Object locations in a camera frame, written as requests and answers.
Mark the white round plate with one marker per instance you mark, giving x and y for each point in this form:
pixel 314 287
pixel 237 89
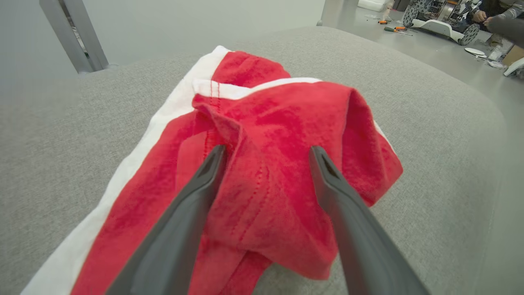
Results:
pixel 475 51

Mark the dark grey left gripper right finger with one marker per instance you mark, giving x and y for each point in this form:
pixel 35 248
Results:
pixel 360 241

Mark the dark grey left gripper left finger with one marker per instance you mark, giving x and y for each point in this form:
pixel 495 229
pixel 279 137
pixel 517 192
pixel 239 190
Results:
pixel 180 229

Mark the seated person in dark clothes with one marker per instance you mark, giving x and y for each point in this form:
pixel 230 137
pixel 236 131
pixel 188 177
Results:
pixel 501 18

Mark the red shorts with white stripes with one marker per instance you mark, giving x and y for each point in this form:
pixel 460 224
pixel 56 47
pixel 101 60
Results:
pixel 278 135

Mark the brown cardboard box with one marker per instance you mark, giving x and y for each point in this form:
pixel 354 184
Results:
pixel 515 55

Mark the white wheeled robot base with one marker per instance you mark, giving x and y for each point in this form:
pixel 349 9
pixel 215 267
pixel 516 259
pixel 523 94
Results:
pixel 440 26

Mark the grey metal partition post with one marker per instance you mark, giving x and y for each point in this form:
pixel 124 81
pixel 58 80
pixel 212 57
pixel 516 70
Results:
pixel 323 12
pixel 77 37

